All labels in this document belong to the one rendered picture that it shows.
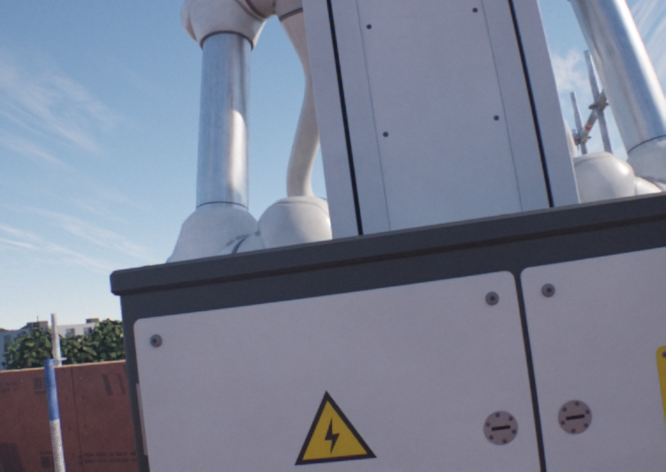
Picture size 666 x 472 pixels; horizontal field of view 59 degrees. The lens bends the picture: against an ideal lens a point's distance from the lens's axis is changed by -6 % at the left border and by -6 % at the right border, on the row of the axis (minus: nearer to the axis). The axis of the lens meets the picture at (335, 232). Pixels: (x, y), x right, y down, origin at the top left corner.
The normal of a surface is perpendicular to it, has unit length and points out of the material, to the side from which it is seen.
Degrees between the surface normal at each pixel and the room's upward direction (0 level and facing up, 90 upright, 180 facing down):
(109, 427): 90
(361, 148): 90
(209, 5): 86
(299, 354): 90
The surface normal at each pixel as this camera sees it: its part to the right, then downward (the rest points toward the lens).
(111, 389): -0.25, -0.11
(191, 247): -0.53, -0.28
